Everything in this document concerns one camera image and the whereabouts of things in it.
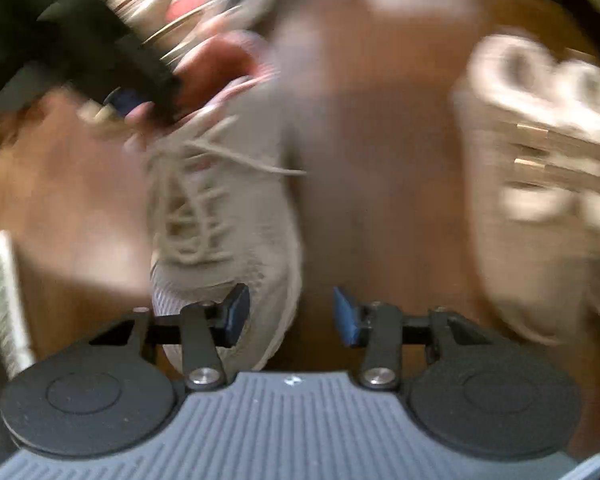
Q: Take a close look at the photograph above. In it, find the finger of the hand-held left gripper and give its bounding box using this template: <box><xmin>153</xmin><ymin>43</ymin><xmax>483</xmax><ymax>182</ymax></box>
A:
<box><xmin>97</xmin><ymin>35</ymin><xmax>182</xmax><ymax>124</ymax></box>

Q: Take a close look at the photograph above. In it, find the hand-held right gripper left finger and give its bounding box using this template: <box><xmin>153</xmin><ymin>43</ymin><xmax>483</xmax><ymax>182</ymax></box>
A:
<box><xmin>90</xmin><ymin>284</ymin><xmax>251</xmax><ymax>390</ymax></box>

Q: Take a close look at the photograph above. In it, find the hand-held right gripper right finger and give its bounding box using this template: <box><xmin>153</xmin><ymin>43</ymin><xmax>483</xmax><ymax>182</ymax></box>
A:
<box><xmin>332</xmin><ymin>286</ymin><xmax>500</xmax><ymax>390</ymax></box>

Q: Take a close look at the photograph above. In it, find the grey pink mesh sneaker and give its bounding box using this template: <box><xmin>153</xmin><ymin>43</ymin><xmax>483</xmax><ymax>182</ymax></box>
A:
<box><xmin>125</xmin><ymin>30</ymin><xmax>307</xmax><ymax>372</ymax></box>
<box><xmin>0</xmin><ymin>230</ymin><xmax>37</xmax><ymax>382</ymax></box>

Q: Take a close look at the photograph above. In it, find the red grey plush slipper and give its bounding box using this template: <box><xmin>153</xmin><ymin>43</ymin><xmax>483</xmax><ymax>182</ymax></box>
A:
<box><xmin>55</xmin><ymin>0</ymin><xmax>301</xmax><ymax>58</ymax></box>

